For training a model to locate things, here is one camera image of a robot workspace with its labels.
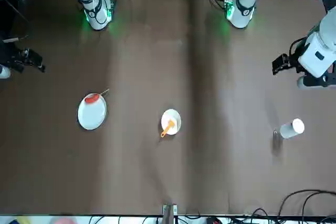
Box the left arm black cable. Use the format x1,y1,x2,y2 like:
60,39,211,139
289,37,308,61

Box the aluminium frame post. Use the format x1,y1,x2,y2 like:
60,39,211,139
162,203,179,224

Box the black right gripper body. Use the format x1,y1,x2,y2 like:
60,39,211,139
9,47,46,74

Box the red sausage on skewer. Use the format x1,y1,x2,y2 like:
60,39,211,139
85,89,110,104

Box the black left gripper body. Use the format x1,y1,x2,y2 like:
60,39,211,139
285,54,300,74

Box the small white bowl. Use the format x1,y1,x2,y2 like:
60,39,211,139
161,108,182,136

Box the white oil pot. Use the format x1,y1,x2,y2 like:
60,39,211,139
272,118,306,141

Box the yellow plate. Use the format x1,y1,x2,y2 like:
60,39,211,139
9,216,32,224

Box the long black looped cable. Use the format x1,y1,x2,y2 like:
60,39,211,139
278,188,336,224
301,191,336,224

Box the green-lit connector board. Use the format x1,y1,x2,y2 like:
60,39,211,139
106,0,116,24
223,0,235,20

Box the pink plate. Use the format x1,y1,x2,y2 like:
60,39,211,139
49,216,77,224

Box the short black looped cable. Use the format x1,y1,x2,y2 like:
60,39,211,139
250,207,268,224

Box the white round plate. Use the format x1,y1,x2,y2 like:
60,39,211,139
77,92,108,131

